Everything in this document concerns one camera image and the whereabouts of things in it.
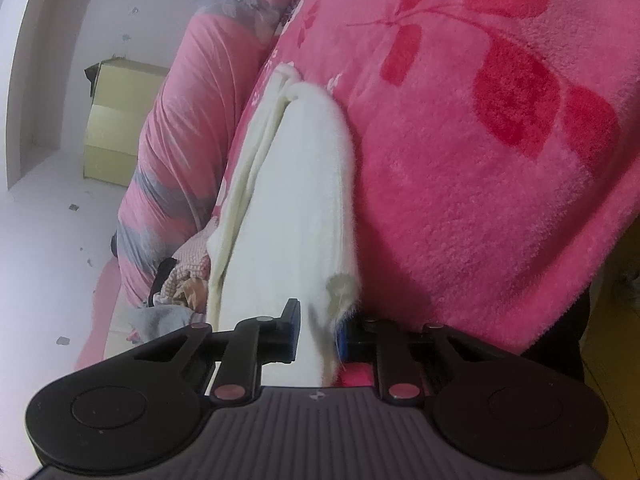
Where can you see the white fluffy sweater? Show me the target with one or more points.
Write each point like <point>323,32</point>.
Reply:
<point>300,200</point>

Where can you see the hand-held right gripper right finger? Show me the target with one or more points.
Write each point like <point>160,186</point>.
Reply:
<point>342,347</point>

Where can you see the pale yellow wardrobe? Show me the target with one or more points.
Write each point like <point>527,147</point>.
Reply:
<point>120,130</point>

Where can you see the black garment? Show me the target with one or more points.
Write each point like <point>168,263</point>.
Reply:
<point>165,280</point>

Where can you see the pink white bed headboard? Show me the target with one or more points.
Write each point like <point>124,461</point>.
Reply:
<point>97,320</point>

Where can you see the pink grey rolled duvet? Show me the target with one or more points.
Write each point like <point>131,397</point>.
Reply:
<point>190,110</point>

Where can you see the pink floral blanket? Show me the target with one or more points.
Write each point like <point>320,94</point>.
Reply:
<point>450,210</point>

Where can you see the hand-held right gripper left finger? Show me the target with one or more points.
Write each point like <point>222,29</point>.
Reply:
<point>295,332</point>

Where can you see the pink knitted sweater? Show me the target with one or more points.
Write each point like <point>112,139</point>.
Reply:
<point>192,257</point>

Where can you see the tan garment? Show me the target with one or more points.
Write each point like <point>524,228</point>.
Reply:
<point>192,294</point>

